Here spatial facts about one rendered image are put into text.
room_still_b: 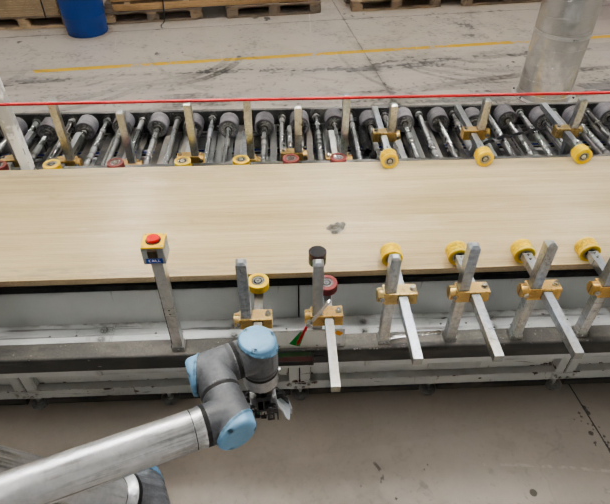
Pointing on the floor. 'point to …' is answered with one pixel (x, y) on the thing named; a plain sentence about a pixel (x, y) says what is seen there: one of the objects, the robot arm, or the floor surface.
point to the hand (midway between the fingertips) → (264, 415)
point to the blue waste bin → (83, 17)
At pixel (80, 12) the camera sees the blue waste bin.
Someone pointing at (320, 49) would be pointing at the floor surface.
